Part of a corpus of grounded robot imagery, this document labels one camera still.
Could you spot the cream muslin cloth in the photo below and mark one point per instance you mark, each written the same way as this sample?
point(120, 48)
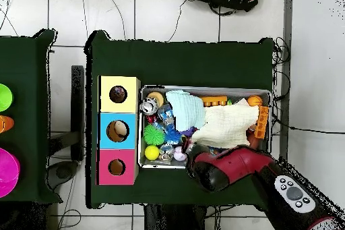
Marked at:
point(226, 126)

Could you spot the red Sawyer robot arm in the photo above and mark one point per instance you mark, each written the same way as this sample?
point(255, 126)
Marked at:
point(242, 162)

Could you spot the silver mesh bin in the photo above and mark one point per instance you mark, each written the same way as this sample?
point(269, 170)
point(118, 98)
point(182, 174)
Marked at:
point(215, 89)

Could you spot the wooden three-hole box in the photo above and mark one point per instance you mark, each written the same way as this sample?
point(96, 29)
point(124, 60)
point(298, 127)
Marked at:
point(118, 108)

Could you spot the mint green muslin cloth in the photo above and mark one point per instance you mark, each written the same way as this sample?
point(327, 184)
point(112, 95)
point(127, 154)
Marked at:
point(186, 110)

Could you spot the blue spiky ball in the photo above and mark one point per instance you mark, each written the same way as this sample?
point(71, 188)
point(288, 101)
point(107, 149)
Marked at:
point(172, 136)

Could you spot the crushed drink can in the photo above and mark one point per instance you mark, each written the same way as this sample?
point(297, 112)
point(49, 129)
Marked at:
point(147, 105)

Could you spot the green spiky ball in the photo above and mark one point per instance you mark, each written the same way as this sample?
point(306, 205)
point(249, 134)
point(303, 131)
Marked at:
point(154, 134)

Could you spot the white baseball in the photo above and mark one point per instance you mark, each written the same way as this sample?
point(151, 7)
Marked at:
point(179, 154)

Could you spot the yellow ball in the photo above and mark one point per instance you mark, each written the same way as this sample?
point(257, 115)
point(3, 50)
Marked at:
point(152, 152)

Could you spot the orange plastic toy block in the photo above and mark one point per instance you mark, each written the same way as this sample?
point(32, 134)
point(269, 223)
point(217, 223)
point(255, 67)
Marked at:
point(214, 101)

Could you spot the dark green table cloth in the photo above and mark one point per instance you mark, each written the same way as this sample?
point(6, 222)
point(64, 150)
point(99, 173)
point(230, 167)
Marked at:
point(188, 62)

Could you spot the orange toy basketball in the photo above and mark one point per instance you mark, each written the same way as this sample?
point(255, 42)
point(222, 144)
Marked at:
point(254, 100)

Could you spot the orange plastic grid tray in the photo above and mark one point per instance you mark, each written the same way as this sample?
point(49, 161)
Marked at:
point(261, 122)

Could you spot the green-clothed side table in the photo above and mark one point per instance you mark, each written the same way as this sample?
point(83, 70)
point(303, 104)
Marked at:
point(24, 79)

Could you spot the orange plastic cup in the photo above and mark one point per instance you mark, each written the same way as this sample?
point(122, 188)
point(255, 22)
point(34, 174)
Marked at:
point(6, 124)

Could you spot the magenta plastic bowl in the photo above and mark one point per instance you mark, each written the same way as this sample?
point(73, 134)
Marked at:
point(8, 170)

